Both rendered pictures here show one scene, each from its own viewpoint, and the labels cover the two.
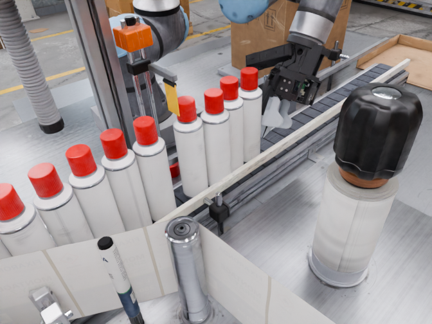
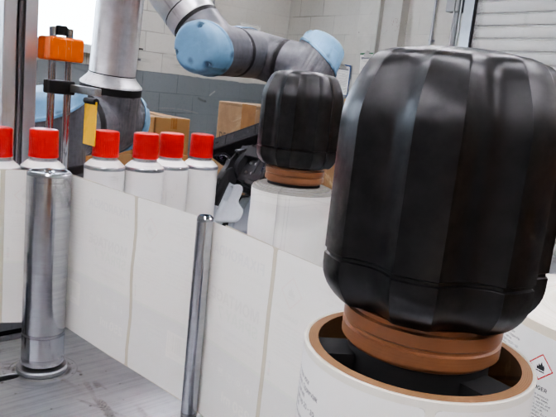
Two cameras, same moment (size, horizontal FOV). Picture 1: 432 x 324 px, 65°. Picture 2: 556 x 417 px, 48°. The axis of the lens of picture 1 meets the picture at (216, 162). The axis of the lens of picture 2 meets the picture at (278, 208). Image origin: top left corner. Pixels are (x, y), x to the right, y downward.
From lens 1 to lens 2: 0.39 m
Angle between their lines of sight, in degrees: 29
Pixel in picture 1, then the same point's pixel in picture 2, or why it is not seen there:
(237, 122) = (175, 190)
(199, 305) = (47, 323)
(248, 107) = (195, 179)
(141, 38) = (69, 48)
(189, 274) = (44, 243)
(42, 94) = not seen: outside the picture
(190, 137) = (103, 179)
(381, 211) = (307, 218)
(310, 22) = not seen: hidden behind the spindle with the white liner
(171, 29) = (123, 117)
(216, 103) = (146, 144)
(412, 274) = not seen: hidden behind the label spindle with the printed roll
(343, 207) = (263, 211)
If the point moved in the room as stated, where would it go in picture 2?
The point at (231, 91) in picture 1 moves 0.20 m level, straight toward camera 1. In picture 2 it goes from (171, 145) to (140, 161)
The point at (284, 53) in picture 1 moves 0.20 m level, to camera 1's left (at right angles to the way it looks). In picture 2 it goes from (254, 133) to (122, 119)
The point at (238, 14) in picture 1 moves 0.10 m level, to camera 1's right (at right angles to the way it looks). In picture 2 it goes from (194, 59) to (266, 67)
